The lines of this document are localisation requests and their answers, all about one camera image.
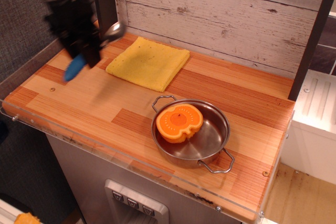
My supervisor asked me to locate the dark right shelf post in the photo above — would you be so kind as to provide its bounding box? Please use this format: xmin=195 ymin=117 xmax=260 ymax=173
xmin=288 ymin=0 xmax=334 ymax=101

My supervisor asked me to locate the silver dispenser button panel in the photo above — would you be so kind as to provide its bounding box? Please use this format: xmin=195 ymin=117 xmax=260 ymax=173
xmin=104 ymin=179 xmax=170 ymax=223

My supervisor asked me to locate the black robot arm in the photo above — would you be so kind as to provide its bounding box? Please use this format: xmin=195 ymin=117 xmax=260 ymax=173
xmin=44 ymin=0 xmax=101 ymax=68

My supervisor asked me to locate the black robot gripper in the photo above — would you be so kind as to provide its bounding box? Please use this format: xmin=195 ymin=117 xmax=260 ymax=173
xmin=44 ymin=0 xmax=101 ymax=68

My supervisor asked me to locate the stainless steel pot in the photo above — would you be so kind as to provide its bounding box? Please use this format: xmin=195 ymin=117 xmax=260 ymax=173
xmin=151 ymin=98 xmax=235 ymax=174

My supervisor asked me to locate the blue handled metal spoon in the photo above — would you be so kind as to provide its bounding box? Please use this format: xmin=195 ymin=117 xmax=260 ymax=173
xmin=64 ymin=22 xmax=126 ymax=82

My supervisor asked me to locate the dark left shelf post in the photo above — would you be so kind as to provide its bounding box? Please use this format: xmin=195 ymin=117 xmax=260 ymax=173
xmin=95 ymin=0 xmax=123 ymax=42

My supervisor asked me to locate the yellow folded cloth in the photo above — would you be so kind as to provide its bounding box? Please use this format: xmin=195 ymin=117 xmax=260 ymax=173
xmin=106 ymin=37 xmax=190 ymax=92

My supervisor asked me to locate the dark shelf post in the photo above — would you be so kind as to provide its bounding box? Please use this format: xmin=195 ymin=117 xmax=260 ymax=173
xmin=95 ymin=0 xmax=123 ymax=42
xmin=288 ymin=0 xmax=334 ymax=101

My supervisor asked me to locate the yellow object at bottom left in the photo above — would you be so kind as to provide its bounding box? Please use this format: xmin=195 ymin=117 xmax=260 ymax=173
xmin=14 ymin=212 xmax=41 ymax=224

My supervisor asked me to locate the orange toy fruit half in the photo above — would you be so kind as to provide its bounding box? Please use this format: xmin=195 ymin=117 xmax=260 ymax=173
xmin=155 ymin=103 xmax=203 ymax=144

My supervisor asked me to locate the white toy sink unit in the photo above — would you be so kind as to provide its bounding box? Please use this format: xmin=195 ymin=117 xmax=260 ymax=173
xmin=280 ymin=70 xmax=335 ymax=184

